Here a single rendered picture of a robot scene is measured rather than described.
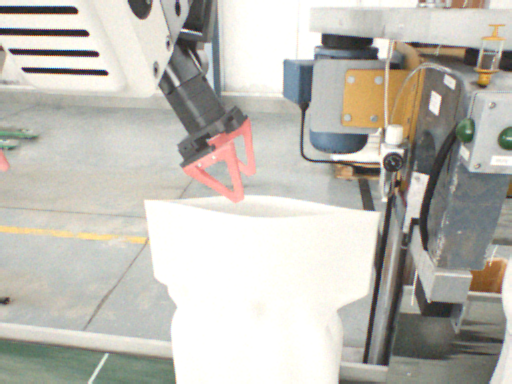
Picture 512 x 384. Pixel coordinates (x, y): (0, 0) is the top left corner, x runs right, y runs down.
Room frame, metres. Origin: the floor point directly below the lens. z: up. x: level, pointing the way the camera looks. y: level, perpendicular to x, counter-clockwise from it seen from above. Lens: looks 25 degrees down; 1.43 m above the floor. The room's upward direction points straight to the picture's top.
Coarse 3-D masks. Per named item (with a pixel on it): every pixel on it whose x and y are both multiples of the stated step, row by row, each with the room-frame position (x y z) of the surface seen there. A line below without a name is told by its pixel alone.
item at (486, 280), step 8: (488, 264) 1.71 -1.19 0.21; (496, 264) 1.72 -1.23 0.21; (504, 264) 1.70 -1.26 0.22; (472, 272) 1.71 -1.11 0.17; (480, 272) 1.71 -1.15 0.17; (488, 272) 1.71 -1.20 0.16; (496, 272) 1.72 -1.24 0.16; (504, 272) 1.69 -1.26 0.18; (472, 280) 1.71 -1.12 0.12; (480, 280) 1.71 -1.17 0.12; (488, 280) 1.72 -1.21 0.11; (496, 280) 1.72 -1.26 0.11; (472, 288) 1.71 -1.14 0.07; (480, 288) 1.71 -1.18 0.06; (488, 288) 1.72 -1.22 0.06; (496, 288) 1.71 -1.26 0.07
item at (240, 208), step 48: (192, 240) 0.74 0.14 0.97; (240, 240) 0.70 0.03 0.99; (288, 240) 0.69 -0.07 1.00; (336, 240) 0.71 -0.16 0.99; (192, 288) 0.74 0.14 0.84; (240, 288) 0.70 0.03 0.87; (288, 288) 0.69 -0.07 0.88; (336, 288) 0.71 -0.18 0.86; (192, 336) 0.67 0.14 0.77; (240, 336) 0.65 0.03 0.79; (288, 336) 0.64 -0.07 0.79; (336, 336) 0.66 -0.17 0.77
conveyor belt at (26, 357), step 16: (0, 352) 0.99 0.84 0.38; (16, 352) 0.99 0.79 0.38; (32, 352) 0.99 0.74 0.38; (48, 352) 0.99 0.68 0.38; (64, 352) 0.98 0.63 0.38; (80, 352) 0.98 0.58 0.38; (96, 352) 0.98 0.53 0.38; (0, 368) 0.92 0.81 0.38; (16, 368) 0.92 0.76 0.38; (32, 368) 0.92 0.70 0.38; (48, 368) 0.92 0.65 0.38; (64, 368) 0.92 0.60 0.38; (80, 368) 0.92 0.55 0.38; (96, 368) 0.92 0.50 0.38; (112, 368) 0.92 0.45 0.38; (128, 368) 0.92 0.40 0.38; (144, 368) 0.92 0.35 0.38; (160, 368) 0.92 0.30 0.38
